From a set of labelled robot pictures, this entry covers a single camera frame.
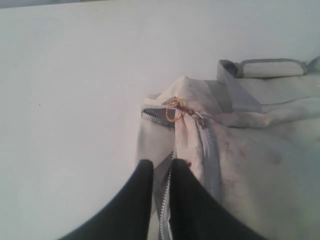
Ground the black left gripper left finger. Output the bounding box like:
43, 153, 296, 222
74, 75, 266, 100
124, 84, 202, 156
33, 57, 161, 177
62, 159, 154, 240

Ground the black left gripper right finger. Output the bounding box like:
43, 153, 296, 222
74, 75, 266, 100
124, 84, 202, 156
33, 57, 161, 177
169, 159, 265, 240

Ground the white canvas duffel bag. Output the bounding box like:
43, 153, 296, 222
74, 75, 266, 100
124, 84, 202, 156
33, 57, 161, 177
137, 58, 320, 240

